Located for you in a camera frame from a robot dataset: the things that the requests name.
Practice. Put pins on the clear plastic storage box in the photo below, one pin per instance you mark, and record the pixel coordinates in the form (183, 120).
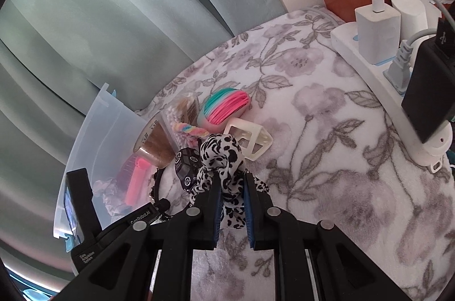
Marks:
(103, 130)

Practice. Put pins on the white USB charger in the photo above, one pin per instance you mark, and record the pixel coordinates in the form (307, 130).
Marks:
(376, 30)

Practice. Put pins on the pink hair roller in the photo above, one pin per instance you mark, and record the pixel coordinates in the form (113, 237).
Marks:
(137, 180)

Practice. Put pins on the grey power plug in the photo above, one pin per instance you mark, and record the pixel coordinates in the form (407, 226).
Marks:
(398, 70)

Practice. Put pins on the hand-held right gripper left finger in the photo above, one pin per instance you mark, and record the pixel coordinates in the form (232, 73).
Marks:
(215, 215)

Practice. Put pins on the brown tape roll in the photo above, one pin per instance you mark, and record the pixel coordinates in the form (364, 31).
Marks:
(156, 148)

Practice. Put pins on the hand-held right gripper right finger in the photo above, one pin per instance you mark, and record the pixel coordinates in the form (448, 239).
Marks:
(250, 219)

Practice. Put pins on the black charger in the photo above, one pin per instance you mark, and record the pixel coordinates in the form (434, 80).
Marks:
(426, 91)

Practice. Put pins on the white rounded adapter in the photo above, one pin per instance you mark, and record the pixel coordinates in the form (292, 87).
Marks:
(414, 16)

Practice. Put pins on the pack of cotton swabs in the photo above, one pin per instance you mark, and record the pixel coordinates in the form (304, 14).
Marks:
(183, 112)

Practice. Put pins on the black headband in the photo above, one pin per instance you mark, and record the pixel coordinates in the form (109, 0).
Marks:
(155, 187)

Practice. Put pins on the green curtain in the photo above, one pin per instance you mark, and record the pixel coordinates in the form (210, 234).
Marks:
(106, 20)

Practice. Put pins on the leopard print scrunchie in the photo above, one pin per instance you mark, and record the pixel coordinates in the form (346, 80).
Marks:
(220, 155)

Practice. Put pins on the black toy car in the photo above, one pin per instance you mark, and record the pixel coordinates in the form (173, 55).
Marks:
(185, 162)

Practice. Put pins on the white paper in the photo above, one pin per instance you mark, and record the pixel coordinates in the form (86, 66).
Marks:
(106, 194)

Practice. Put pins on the white power strip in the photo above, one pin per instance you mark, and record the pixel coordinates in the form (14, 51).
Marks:
(362, 62)

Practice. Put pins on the white plastic hair clip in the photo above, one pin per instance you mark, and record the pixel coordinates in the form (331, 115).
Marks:
(256, 144)

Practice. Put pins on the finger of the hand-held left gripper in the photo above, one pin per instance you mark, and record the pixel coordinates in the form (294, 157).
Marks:
(85, 205)

